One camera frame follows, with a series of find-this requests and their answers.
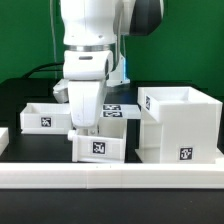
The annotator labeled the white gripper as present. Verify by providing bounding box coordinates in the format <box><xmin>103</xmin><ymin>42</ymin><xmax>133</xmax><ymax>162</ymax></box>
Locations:
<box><xmin>53</xmin><ymin>50</ymin><xmax>113</xmax><ymax>129</ymax></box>

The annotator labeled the white front drawer tray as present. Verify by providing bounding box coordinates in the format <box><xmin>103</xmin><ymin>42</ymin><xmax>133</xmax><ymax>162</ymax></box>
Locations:
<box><xmin>68</xmin><ymin>118</ymin><xmax>127</xmax><ymax>163</ymax></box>

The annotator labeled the white drawer tray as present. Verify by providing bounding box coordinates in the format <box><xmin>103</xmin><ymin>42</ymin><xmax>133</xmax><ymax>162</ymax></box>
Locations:
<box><xmin>68</xmin><ymin>118</ymin><xmax>127</xmax><ymax>163</ymax></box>
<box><xmin>20</xmin><ymin>103</ymin><xmax>73</xmax><ymax>135</ymax></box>

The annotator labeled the white drawer cabinet box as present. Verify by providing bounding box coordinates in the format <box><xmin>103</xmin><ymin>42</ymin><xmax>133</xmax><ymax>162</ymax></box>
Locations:
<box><xmin>136</xmin><ymin>87</ymin><xmax>222</xmax><ymax>164</ymax></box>

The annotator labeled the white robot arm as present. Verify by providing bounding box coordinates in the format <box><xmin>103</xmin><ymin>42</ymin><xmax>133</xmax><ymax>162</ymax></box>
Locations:
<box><xmin>56</xmin><ymin>0</ymin><xmax>164</xmax><ymax>129</ymax></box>

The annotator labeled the white rear drawer tray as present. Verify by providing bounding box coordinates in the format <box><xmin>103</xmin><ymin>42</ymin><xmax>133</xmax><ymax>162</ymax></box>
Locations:
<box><xmin>20</xmin><ymin>103</ymin><xmax>73</xmax><ymax>135</ymax></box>

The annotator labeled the fiducial marker sheet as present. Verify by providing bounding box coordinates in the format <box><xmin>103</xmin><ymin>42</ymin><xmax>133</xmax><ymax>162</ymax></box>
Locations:
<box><xmin>101</xmin><ymin>104</ymin><xmax>141</xmax><ymax>119</ymax></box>

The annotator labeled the white L-shaped border fence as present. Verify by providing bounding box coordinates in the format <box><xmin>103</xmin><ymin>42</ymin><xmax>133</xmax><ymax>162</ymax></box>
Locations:
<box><xmin>0</xmin><ymin>127</ymin><xmax>224</xmax><ymax>190</ymax></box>

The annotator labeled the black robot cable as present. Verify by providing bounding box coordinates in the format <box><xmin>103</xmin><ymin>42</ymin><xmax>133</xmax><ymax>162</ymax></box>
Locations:
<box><xmin>21</xmin><ymin>61</ymin><xmax>65</xmax><ymax>80</ymax></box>

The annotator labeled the white thin cable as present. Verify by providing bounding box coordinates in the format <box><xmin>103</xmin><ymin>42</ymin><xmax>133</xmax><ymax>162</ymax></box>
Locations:
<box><xmin>49</xmin><ymin>0</ymin><xmax>58</xmax><ymax>79</ymax></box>

